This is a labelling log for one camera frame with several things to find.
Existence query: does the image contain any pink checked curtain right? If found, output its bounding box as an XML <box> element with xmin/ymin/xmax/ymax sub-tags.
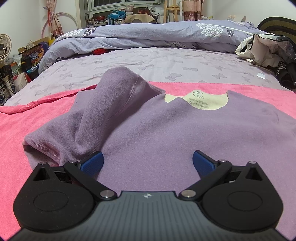
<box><xmin>182</xmin><ymin>0</ymin><xmax>204</xmax><ymax>21</ymax></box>

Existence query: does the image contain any blue plush toy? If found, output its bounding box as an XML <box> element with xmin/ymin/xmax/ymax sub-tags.
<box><xmin>108</xmin><ymin>9</ymin><xmax>126</xmax><ymax>20</ymax></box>

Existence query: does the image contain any dark bed headboard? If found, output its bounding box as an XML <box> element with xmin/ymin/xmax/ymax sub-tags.
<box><xmin>257</xmin><ymin>16</ymin><xmax>296</xmax><ymax>43</ymax></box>

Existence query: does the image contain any window with bars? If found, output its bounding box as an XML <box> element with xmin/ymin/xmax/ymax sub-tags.
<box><xmin>88</xmin><ymin>0</ymin><xmax>162</xmax><ymax>11</ymax></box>

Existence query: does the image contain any pink hula hoop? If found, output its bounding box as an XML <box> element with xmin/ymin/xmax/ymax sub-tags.
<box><xmin>41</xmin><ymin>11</ymin><xmax>78</xmax><ymax>38</ymax></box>

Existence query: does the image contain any black and beige jacket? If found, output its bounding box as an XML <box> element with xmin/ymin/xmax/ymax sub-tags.
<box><xmin>235</xmin><ymin>34</ymin><xmax>295</xmax><ymax>90</ymax></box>

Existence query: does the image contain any lavender butterfly bed sheet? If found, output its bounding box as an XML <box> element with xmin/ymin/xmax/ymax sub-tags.
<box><xmin>5</xmin><ymin>47</ymin><xmax>284</xmax><ymax>106</ymax></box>

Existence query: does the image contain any pink checked curtain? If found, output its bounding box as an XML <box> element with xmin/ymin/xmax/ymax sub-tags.
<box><xmin>41</xmin><ymin>0</ymin><xmax>64</xmax><ymax>37</ymax></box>
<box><xmin>182</xmin><ymin>0</ymin><xmax>204</xmax><ymax>21</ymax></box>

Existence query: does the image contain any purple fleece shirt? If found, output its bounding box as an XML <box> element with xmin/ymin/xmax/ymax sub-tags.
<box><xmin>23</xmin><ymin>67</ymin><xmax>295</xmax><ymax>238</ymax></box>

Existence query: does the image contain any pink towel blanket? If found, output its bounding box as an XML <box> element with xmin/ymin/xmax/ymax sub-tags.
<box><xmin>1</xmin><ymin>82</ymin><xmax>295</xmax><ymax>240</ymax></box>

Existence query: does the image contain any wooden easel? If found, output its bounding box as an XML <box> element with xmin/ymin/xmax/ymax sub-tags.
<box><xmin>163</xmin><ymin>0</ymin><xmax>182</xmax><ymax>23</ymax></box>

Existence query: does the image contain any tan cat bed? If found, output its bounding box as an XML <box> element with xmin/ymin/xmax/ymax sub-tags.
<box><xmin>123</xmin><ymin>14</ymin><xmax>157</xmax><ymax>24</ymax></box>

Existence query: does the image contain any pink checked curtain left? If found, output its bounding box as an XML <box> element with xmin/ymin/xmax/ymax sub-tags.
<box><xmin>41</xmin><ymin>0</ymin><xmax>64</xmax><ymax>37</ymax></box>

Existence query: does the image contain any white paper scrap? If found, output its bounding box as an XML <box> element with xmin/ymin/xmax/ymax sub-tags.
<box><xmin>257</xmin><ymin>73</ymin><xmax>266</xmax><ymax>79</ymax></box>

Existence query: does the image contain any patterned woven bag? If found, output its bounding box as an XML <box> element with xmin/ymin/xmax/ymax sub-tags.
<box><xmin>0</xmin><ymin>65</ymin><xmax>16</xmax><ymax>106</ymax></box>

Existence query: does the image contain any blue-grey floral duvet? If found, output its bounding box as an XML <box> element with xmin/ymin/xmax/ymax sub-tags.
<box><xmin>39</xmin><ymin>20</ymin><xmax>264</xmax><ymax>73</ymax></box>

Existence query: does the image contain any colourful toy box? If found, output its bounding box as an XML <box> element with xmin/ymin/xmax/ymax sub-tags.
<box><xmin>21</xmin><ymin>43</ymin><xmax>49</xmax><ymax>67</ymax></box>

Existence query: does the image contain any white electric fan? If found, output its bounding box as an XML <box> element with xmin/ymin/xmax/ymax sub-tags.
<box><xmin>0</xmin><ymin>34</ymin><xmax>11</xmax><ymax>62</ymax></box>

